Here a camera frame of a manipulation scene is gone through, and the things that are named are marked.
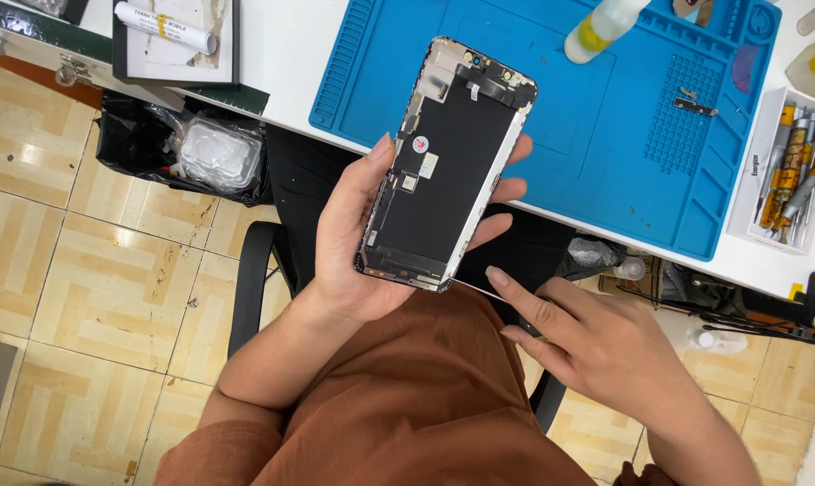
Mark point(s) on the small metal bracket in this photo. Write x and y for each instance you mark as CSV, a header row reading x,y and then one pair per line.
x,y
694,106

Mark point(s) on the black tray with white paper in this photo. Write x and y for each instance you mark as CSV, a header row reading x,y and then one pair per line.
x,y
178,64

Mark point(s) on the white plastic tool tray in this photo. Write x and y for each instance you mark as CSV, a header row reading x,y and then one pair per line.
x,y
748,202

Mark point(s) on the dark green cutting mat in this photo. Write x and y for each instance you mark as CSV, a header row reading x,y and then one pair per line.
x,y
36,30

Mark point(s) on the clear bottle with yellow liquid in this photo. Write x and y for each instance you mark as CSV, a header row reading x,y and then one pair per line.
x,y
600,30

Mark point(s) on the person's black trousers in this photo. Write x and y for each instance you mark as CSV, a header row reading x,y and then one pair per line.
x,y
306,182

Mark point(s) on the crumpled clear plastic bag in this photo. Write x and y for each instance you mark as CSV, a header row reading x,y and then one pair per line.
x,y
593,253

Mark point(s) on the purple plastic pick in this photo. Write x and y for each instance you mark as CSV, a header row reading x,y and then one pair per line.
x,y
745,67

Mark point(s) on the small clear bottle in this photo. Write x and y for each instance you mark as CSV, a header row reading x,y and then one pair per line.
x,y
629,268

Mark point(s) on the tiny metal part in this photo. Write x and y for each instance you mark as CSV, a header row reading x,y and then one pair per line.
x,y
688,92

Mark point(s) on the clear plastic packaging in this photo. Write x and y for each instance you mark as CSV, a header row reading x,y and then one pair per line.
x,y
222,154

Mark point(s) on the metal drawer key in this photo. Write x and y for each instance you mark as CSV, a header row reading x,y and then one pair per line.
x,y
70,71

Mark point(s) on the white rolled paper tube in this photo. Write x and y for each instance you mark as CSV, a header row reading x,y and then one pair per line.
x,y
164,27

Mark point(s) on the person's left hand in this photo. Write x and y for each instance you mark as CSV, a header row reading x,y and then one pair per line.
x,y
343,243

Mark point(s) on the bundle of screwdrivers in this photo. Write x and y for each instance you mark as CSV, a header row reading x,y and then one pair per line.
x,y
792,175

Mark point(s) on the blue silicone repair mat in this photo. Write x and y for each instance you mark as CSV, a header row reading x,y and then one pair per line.
x,y
603,155

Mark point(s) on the person's right hand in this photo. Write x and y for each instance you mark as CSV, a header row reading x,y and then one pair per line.
x,y
596,351

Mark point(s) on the person's brown garment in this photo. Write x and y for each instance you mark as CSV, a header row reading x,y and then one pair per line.
x,y
407,405

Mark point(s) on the black office chair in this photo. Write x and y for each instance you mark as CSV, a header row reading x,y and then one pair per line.
x,y
252,283

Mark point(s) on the white plastic bottle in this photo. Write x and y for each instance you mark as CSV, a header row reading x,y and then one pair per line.
x,y
708,335

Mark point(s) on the black phone screen assembly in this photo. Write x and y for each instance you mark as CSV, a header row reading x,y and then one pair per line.
x,y
448,169

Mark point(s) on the black trash bag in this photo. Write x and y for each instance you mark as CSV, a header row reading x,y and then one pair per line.
x,y
127,148

